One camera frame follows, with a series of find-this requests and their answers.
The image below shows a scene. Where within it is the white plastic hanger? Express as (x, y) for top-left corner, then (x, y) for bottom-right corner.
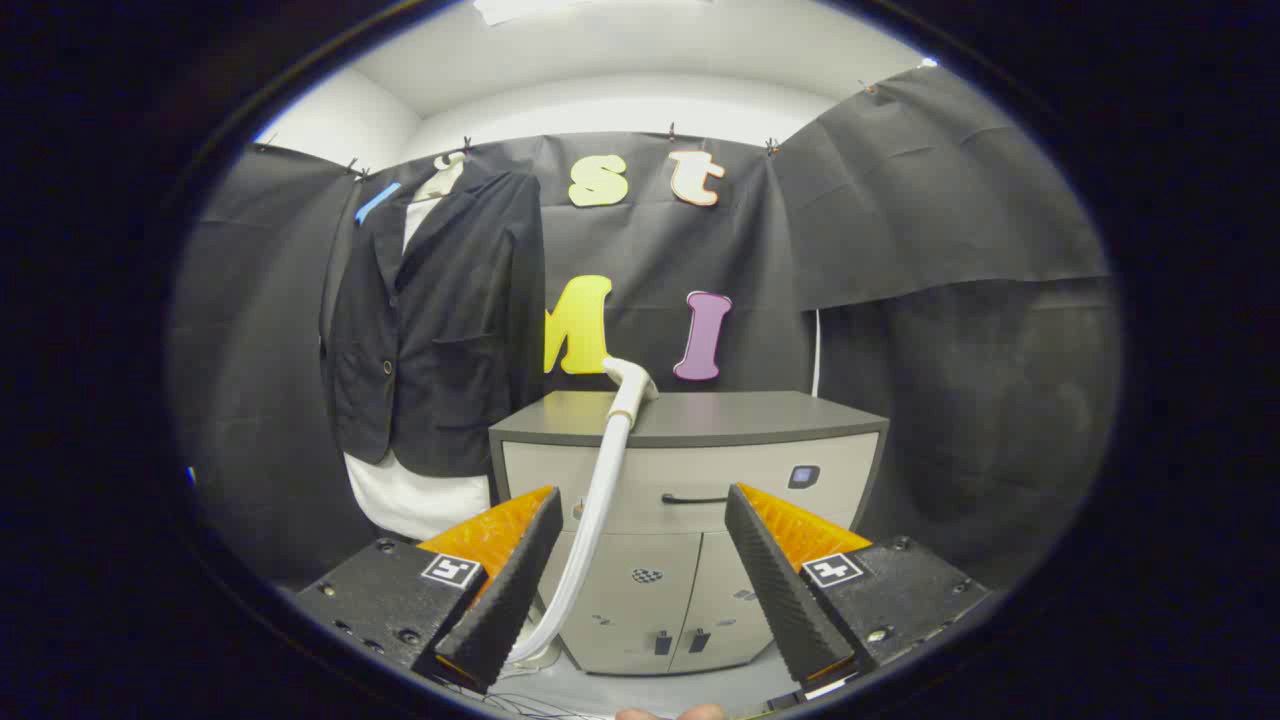
(415, 152), (467, 201)

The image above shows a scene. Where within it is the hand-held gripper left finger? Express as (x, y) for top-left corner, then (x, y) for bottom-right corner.
(295, 486), (564, 695)

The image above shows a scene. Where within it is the black backdrop cloth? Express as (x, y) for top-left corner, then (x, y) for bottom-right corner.
(168, 65), (1123, 591)

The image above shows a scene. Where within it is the grey cabinet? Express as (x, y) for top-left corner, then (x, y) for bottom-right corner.
(488, 390), (890, 676)

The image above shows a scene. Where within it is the white garment steamer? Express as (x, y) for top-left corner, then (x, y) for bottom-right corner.
(500, 355), (660, 669)

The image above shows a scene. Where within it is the ceiling light panel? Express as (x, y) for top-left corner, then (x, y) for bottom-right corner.
(473, 0), (593, 26)

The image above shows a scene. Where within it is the black suit jacket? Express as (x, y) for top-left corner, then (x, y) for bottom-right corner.
(320, 158), (547, 479)

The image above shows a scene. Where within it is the white undershirt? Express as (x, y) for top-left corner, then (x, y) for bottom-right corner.
(343, 190), (493, 542)

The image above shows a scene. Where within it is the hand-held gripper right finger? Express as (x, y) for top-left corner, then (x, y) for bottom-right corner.
(724, 483), (991, 701)

